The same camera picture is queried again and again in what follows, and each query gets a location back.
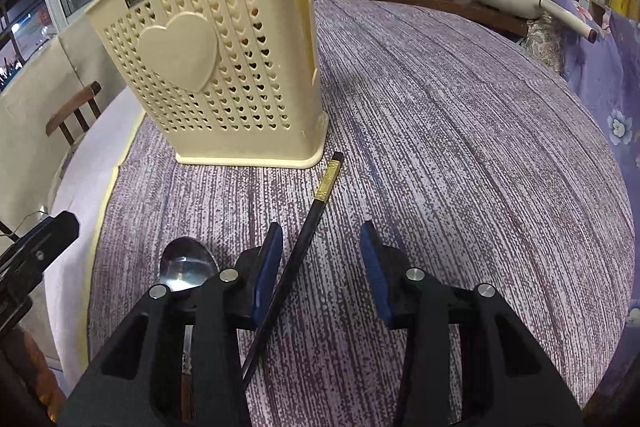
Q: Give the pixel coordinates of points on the purple striped tablecloth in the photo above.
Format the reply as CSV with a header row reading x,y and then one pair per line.
x,y
450,132

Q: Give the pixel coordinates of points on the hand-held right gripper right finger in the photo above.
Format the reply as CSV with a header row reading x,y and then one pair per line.
x,y
372,267

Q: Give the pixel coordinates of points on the steel spoon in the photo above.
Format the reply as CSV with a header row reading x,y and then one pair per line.
x,y
185,264

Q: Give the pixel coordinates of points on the beige cloth cover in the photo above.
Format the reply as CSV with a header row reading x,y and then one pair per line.
x,y
30,132

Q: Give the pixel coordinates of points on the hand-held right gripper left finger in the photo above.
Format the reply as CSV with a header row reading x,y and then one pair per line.
x,y
267,267

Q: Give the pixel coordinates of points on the beige plastic utensil holder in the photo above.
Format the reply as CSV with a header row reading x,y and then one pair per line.
x,y
240,82

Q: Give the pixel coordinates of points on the black chopstick gold band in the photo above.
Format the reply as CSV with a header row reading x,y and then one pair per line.
x,y
298,252

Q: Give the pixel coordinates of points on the cluttered display shelf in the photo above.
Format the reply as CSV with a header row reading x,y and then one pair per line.
x,y
22,17

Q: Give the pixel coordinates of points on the person's left forearm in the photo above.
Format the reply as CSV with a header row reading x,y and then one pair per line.
x,y
25,367

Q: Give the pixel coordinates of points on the wooden chair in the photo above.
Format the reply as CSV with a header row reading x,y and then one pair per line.
x,y
72,112

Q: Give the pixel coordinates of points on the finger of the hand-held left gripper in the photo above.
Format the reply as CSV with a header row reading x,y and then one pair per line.
x,y
50,232

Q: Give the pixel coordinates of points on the grey patterned cloth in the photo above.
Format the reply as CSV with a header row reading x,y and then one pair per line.
x,y
545,44

